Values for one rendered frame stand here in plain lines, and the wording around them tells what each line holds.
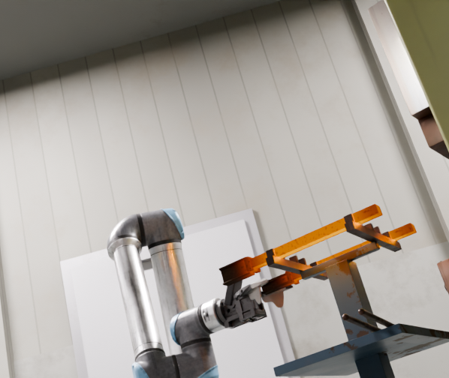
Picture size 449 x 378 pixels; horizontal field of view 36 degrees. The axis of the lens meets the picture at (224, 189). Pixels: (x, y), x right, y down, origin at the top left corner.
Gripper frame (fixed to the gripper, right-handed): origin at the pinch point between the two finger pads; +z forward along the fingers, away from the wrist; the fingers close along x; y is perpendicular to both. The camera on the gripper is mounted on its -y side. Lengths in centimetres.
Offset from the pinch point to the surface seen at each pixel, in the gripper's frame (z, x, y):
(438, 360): -30, -259, 9
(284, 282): 1.6, 1.3, 1.2
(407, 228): 37.9, 1.4, 0.2
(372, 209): 37.6, 25.7, 0.2
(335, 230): 27.9, 25.5, 1.3
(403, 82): 48, -20, -47
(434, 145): 48, -25, -27
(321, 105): -44, -254, -179
